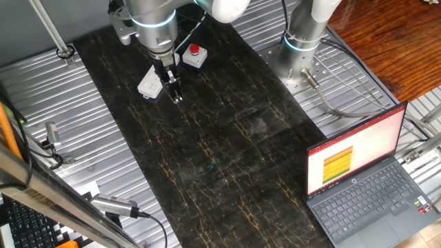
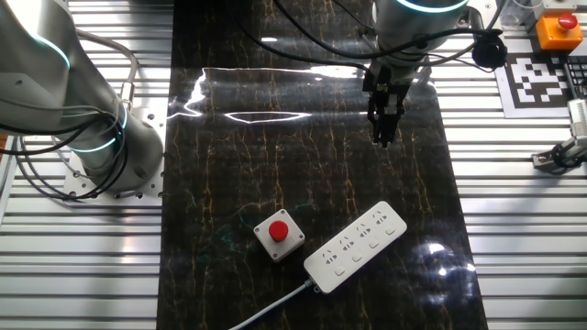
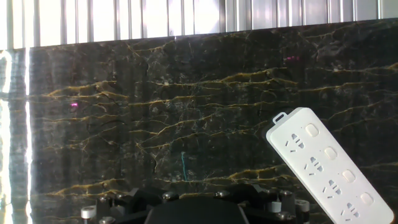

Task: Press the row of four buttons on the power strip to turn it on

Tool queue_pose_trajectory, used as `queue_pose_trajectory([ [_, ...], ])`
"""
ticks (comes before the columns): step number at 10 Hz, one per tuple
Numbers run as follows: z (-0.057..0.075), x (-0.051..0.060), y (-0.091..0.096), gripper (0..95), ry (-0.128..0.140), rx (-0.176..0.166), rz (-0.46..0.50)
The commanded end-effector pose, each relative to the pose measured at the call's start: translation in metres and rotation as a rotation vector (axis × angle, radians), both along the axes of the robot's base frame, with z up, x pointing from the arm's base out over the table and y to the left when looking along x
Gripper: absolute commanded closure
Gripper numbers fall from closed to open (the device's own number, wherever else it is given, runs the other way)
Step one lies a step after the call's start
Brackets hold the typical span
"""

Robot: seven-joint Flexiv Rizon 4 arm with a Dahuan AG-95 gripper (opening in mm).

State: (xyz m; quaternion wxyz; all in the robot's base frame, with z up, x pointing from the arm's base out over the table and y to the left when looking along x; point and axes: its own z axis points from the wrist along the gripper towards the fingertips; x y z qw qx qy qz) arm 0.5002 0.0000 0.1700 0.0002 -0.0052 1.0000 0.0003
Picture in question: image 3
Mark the black marble pattern mat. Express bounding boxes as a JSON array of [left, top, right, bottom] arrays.
[[0, 17, 398, 224]]

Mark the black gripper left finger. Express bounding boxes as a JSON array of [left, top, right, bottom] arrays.
[[80, 188, 180, 224]]

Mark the white four-outlet power strip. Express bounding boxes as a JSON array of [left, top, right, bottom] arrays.
[[266, 106, 395, 224]]

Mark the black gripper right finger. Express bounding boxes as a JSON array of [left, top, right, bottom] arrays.
[[213, 183, 312, 224]]

